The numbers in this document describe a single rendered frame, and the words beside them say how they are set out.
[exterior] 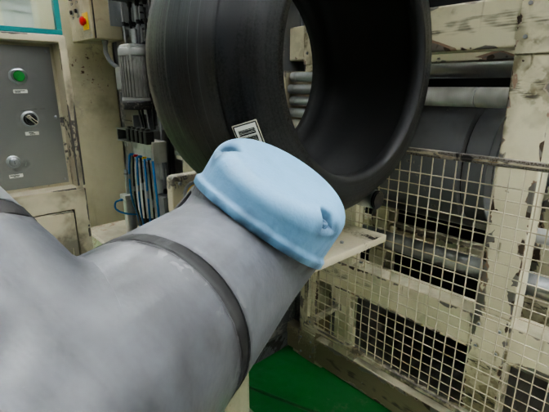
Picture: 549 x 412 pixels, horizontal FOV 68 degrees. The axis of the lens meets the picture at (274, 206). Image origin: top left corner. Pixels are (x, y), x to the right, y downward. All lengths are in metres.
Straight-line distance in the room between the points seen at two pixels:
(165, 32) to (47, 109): 0.53
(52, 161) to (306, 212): 1.06
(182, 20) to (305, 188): 0.54
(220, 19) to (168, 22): 0.13
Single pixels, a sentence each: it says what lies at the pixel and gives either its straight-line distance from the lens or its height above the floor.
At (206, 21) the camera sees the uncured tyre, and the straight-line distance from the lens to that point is 0.65.
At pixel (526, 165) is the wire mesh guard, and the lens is 1.02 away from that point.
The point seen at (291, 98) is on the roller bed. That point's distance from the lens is 1.38.
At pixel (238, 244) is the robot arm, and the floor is 1.10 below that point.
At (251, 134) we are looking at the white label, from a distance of 0.64.
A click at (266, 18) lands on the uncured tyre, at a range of 0.64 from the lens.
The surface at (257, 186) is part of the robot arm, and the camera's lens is 0.17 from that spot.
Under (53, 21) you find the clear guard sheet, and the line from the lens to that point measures 1.19.
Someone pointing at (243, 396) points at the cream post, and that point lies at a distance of 1.47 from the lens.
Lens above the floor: 1.15
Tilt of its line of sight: 16 degrees down
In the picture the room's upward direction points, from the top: straight up
